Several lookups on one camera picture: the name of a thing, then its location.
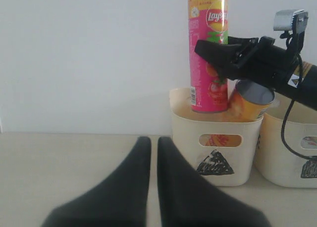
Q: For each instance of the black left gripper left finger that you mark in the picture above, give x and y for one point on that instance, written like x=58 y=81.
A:
x=118 y=201

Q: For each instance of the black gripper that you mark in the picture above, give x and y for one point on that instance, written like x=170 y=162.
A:
x=258 y=60

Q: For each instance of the cream bin square mark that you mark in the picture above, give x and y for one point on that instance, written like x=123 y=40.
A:
x=273 y=160

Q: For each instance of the cream bin triangle mark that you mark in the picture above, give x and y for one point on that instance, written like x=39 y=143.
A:
x=219 y=150

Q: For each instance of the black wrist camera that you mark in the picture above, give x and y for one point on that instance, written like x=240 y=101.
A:
x=293 y=23

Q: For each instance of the pink chips can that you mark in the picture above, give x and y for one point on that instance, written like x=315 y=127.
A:
x=207 y=20

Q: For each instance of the yellow chips can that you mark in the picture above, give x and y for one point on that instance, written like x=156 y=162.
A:
x=248 y=103

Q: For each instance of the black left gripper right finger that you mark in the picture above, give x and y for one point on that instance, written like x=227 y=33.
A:
x=188 y=200

